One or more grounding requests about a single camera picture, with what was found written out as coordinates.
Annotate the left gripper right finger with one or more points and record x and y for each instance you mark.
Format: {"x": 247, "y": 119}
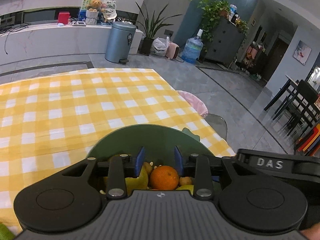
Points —
{"x": 197, "y": 166}

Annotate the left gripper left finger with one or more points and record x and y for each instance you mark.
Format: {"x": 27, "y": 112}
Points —
{"x": 133, "y": 161}

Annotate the orange mandarin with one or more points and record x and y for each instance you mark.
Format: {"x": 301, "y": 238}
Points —
{"x": 164, "y": 178}

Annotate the small brown longan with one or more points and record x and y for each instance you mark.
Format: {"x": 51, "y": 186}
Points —
{"x": 185, "y": 181}

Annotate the yellow-green mango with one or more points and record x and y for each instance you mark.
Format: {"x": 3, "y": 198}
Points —
{"x": 120, "y": 183}

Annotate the green plastic bowl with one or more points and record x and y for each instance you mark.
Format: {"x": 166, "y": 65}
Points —
{"x": 159, "y": 143}

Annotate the transparent grey chair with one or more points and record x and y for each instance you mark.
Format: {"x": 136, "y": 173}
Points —
{"x": 218, "y": 124}

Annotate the yellow checkered tablecloth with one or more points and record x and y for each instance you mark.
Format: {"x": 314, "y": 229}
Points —
{"x": 48, "y": 123}

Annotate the black dining chair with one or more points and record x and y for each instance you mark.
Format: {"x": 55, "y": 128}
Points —
{"x": 299, "y": 104}

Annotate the blue water jug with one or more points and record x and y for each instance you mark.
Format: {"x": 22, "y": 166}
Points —
{"x": 192, "y": 48}

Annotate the pink small appliance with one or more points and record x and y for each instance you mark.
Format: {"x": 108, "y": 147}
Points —
{"x": 172, "y": 51}

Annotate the white plastic bag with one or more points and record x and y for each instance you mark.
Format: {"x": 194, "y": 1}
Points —
{"x": 159, "y": 46}

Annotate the blue-grey pedal bin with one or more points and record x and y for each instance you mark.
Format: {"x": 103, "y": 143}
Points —
{"x": 119, "y": 42}

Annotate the dark grey drawer cabinet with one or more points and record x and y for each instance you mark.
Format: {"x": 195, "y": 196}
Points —
{"x": 227, "y": 39}

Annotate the green cucumber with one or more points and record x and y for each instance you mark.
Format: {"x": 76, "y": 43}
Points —
{"x": 5, "y": 233}

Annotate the potted long-leaf plant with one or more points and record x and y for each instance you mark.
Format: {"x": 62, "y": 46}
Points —
{"x": 151, "y": 24}

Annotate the white long tv counter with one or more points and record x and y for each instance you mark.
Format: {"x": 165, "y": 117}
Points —
{"x": 46, "y": 40}

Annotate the green ivy plant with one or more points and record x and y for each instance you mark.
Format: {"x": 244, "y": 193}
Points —
{"x": 212, "y": 12}

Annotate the teddy bear bouquet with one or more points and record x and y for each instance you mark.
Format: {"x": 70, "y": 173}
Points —
{"x": 94, "y": 13}

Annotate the red box on counter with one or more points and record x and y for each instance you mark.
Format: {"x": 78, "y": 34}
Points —
{"x": 63, "y": 17}

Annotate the framed wall picture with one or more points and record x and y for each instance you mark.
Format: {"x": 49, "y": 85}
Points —
{"x": 302, "y": 52}

